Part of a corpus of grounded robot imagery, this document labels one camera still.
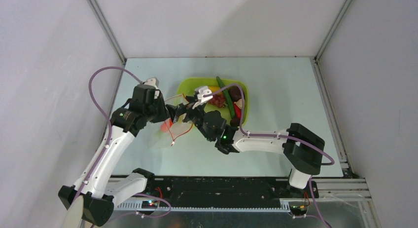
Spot clear zip bag orange zipper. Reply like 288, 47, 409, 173
146, 114, 193, 149

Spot orange carrot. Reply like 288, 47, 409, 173
160, 119, 173, 133

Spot long green cucumber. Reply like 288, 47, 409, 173
216, 76, 236, 119

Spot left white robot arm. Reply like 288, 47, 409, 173
58, 83, 169, 227

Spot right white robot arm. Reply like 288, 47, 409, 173
166, 104, 325, 197

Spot dark red small fruit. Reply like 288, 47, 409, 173
230, 118, 240, 127

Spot red grape bunch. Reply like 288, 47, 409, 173
208, 94, 226, 109

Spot red chili pepper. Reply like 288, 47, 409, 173
233, 103, 242, 119

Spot lime green plastic basin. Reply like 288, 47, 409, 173
177, 76, 249, 126

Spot white garlic bulb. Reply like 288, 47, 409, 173
234, 99, 244, 109

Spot yellow corn cob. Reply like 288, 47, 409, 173
208, 86, 222, 94

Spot dark purple mangosteen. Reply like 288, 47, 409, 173
228, 86, 243, 102

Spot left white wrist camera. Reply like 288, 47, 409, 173
144, 77, 161, 99

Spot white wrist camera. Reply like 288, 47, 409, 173
144, 77, 161, 99
192, 86, 213, 109

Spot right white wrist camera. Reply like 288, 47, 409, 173
192, 86, 213, 109

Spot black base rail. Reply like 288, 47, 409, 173
124, 176, 319, 208

